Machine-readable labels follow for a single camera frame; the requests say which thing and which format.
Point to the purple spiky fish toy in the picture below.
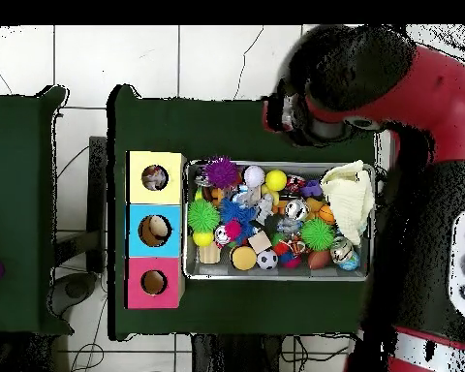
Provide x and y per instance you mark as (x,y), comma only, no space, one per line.
(221,171)

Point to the crushed silver can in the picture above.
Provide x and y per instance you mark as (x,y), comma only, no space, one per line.
(297,209)

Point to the colourful patterned cloth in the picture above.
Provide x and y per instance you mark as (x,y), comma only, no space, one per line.
(155,177)

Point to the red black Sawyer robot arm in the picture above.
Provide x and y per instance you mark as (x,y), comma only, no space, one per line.
(430,97)

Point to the wooden box with three holes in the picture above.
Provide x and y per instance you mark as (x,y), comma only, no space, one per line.
(135,193)

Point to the shallow metal mesh bin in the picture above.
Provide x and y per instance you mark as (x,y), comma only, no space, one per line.
(209,272)

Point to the white baseball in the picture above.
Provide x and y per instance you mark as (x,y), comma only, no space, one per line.
(254,176)

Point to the yellow smiley ball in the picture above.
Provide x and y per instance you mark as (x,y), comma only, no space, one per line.
(276,180)

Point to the blue puffer ball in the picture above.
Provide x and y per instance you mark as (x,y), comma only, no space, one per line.
(236,212)

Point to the cream knitted cloth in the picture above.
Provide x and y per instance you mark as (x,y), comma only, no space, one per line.
(348,201)

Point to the green puffer ball with eyes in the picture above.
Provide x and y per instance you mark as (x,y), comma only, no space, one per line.
(202,216)

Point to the small soccer ball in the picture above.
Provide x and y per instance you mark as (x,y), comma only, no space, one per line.
(267,259)

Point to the orange round sponge disc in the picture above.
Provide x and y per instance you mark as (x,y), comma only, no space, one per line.
(244,258)

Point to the grey rounded floor object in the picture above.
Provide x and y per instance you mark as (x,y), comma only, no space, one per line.
(75,288)

